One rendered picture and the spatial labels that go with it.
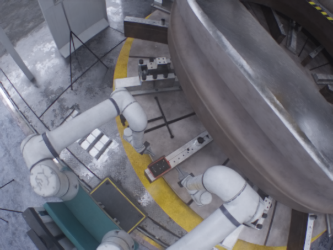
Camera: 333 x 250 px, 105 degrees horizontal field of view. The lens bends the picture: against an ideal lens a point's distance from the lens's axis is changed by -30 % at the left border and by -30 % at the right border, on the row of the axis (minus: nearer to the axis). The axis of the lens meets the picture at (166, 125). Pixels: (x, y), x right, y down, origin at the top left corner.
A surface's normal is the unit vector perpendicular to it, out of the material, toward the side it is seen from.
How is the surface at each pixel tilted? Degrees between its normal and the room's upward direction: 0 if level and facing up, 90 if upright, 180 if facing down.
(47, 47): 0
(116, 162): 0
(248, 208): 21
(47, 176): 8
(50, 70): 0
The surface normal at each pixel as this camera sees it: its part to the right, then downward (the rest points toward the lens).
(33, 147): 0.25, -0.46
